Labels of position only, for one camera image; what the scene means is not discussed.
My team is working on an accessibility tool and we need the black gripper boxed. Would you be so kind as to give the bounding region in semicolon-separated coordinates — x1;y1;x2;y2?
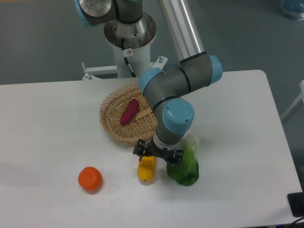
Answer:
133;139;183;168

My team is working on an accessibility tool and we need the yellow mango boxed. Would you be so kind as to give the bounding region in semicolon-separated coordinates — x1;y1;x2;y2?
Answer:
137;156;156;182

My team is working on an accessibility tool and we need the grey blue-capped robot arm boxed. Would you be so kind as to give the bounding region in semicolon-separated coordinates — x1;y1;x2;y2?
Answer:
74;0;223;165

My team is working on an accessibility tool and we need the green bok choy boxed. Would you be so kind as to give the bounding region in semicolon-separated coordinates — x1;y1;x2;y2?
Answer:
167;133;200;186

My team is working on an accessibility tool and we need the woven wicker basket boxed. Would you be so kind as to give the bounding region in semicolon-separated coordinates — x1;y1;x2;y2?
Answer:
99;82;158;145

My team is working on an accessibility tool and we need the purple sweet potato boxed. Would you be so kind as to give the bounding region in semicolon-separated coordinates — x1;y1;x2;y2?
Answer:
120;99;139;125

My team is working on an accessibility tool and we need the orange tangerine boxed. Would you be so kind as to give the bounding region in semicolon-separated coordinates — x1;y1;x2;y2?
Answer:
78;166;103;191

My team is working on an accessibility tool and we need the black device at table edge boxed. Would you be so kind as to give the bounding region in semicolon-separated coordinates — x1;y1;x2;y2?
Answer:
287;192;304;217

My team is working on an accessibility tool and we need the blue object on floor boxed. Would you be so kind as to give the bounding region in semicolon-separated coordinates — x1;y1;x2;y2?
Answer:
281;0;304;21

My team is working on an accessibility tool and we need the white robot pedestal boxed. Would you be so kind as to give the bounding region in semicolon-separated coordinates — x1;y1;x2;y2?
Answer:
82;43;168;80

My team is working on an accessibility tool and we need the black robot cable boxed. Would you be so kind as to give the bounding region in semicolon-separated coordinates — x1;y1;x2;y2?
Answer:
121;37;137;78

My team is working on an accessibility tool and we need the white frame at right edge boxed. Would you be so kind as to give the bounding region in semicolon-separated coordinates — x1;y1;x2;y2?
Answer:
280;80;304;125

